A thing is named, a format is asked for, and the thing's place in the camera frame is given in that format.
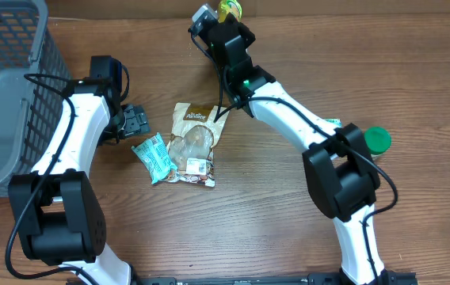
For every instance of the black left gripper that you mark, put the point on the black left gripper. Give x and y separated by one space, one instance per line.
138 120

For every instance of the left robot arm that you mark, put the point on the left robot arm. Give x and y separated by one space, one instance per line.
59 224

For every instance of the brown Pantene sachet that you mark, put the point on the brown Pantene sachet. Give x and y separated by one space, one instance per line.
194 136

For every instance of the green lid white jar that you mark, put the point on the green lid white jar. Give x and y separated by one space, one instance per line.
378 140

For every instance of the teal Kleenex tissue pack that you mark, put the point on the teal Kleenex tissue pack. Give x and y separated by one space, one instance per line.
335 121

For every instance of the yellow dish soap bottle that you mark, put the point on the yellow dish soap bottle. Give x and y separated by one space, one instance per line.
226 7

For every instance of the grey plastic mesh basket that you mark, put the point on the grey plastic mesh basket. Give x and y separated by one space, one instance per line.
32 70

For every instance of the teal snack packet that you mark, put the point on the teal snack packet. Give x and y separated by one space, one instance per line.
154 155

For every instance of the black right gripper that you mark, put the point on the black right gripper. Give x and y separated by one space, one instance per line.
225 23

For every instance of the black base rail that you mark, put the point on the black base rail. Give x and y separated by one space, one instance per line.
389 278

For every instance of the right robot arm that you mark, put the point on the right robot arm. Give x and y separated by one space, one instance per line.
341 176

